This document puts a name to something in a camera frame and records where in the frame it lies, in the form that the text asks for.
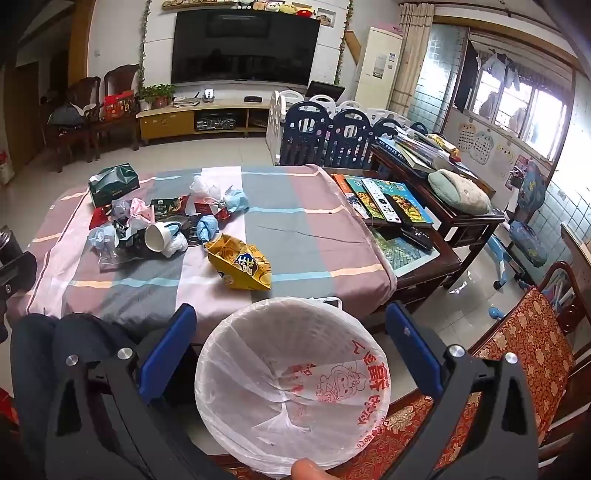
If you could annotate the green snack box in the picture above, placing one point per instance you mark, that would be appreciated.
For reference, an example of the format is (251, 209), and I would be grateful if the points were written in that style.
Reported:
(168, 206)

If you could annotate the orange picture book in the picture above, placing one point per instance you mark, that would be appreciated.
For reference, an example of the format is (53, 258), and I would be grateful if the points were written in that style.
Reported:
(340, 182)

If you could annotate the person's right hand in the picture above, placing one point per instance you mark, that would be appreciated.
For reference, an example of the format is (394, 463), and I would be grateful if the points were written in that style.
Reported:
(310, 470)

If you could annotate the white waste basket with liner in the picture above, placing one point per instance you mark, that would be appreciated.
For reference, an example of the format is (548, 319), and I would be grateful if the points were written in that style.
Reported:
(277, 392)

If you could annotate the colourful wall poster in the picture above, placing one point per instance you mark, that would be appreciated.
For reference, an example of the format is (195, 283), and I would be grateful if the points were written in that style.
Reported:
(518, 170)

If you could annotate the black plastic bag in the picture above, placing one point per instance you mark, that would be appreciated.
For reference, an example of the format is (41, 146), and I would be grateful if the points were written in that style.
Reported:
(131, 244)

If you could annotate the window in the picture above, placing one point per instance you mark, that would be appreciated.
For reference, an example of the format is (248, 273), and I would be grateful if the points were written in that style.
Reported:
(545, 106)

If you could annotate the row of plush toys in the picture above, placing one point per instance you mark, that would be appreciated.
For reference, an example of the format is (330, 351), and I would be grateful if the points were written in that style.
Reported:
(281, 7)

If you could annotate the beige curtain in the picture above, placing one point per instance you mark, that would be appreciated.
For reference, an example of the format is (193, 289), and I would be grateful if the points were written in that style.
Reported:
(411, 60)

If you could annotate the grey plastic bag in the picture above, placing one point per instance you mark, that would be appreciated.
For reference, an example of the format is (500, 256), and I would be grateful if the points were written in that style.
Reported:
(121, 210)

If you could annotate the white remote control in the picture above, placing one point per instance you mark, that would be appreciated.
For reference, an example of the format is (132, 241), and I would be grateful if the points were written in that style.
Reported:
(381, 201)

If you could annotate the carved wooden chair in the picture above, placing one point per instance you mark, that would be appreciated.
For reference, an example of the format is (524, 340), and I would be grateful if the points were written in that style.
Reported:
(570, 318)

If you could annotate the yellow snack bag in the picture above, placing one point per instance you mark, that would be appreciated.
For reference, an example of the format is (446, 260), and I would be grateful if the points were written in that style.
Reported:
(240, 263)

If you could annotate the red cardboard box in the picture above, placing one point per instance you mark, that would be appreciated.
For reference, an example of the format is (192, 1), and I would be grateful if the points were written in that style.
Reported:
(207, 207)

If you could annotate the pile of books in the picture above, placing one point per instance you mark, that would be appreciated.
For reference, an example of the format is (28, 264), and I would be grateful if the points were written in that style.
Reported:
(415, 147)

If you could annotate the tall dark wooden table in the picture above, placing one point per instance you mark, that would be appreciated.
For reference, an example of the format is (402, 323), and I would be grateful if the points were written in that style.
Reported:
(466, 226)

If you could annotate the wooden television cabinet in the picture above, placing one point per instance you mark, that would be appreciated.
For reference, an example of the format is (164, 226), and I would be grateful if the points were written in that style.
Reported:
(166, 124)

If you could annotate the black remote control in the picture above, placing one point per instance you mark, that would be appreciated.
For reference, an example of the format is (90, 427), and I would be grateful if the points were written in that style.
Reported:
(418, 237)

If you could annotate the floor air conditioner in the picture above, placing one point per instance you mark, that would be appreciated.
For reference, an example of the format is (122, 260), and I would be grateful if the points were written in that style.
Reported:
(378, 69)

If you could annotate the twisted blue cloth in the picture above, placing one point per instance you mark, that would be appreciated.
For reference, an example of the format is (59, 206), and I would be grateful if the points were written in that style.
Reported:
(208, 228)

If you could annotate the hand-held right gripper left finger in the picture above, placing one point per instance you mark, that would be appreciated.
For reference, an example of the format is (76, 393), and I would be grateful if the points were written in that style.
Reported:
(168, 350)

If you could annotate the small desk clock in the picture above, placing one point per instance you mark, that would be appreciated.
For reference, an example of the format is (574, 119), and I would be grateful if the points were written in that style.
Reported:
(209, 94)

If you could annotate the dark wooden coffee table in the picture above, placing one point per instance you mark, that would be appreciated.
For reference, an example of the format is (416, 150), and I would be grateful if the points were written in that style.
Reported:
(415, 277)

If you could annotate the red plastic packet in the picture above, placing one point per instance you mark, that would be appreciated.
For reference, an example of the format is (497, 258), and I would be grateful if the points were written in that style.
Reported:
(99, 217)

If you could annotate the dark blue fence panels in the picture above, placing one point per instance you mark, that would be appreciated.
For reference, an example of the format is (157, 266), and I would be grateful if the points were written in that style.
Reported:
(344, 134)

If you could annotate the blue picture book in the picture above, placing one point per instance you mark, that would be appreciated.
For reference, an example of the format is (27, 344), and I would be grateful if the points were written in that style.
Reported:
(413, 207)

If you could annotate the white cup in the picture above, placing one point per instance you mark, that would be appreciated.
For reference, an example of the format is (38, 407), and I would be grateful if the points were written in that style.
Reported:
(157, 237)

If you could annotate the white plastic bag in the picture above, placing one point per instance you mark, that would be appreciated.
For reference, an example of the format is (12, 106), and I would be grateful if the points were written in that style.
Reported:
(205, 187)

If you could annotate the green plush cushion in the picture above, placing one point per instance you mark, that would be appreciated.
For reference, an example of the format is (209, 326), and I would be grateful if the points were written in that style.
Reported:
(461, 191)

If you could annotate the wall chart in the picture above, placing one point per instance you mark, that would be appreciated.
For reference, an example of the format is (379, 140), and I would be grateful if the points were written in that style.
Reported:
(465, 136)
(482, 147)
(502, 159)

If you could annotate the audio equipment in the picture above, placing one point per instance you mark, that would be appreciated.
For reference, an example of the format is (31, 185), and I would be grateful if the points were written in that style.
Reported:
(214, 123)

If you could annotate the red topped plastic container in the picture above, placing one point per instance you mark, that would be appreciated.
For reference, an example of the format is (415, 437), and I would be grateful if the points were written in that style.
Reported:
(5, 166)

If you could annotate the green tissue pack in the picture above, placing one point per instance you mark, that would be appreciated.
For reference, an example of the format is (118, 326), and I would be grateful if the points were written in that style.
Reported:
(115, 187)

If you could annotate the dark wooden armchair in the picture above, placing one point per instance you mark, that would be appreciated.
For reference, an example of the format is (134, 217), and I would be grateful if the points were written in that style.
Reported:
(122, 76)
(85, 87)

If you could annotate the clear plastic wrapper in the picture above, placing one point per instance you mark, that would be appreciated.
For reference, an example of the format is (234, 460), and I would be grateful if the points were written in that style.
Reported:
(115, 262)

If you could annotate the striped blanket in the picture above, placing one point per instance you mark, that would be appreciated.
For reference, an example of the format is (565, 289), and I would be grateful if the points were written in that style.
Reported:
(286, 221)

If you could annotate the pink plastic bag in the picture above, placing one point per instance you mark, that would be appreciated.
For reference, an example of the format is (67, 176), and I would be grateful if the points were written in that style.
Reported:
(142, 208)

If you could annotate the red gift box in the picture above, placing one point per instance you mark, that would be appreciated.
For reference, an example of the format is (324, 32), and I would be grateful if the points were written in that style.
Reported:
(120, 106)

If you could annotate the blue children's chair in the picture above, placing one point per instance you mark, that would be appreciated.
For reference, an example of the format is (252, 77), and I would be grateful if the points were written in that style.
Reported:
(526, 240)

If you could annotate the black laptop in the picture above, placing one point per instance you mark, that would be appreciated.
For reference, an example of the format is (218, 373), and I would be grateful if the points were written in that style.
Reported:
(325, 90)

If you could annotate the ivy garland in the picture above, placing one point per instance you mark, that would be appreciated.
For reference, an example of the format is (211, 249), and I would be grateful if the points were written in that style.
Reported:
(341, 55)
(143, 69)

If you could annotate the white fence panels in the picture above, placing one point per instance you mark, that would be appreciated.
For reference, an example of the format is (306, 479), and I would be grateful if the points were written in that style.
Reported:
(281, 115)

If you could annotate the television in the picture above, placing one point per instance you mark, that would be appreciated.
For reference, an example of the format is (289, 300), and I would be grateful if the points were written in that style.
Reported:
(244, 46)

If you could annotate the potted plant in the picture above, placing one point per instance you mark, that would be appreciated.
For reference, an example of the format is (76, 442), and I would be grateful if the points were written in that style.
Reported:
(157, 94)

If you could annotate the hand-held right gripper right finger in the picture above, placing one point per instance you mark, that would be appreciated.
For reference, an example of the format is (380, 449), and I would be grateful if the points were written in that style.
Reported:
(413, 350)

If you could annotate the black hanging garment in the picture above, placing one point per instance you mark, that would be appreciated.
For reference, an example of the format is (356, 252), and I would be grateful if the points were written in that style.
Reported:
(466, 78)

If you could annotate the grey hanging garment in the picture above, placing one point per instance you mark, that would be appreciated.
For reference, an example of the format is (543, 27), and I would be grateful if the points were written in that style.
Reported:
(501, 69)

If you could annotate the black set-top box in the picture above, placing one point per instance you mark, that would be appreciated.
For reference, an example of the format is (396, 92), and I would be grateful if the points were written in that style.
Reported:
(252, 98)

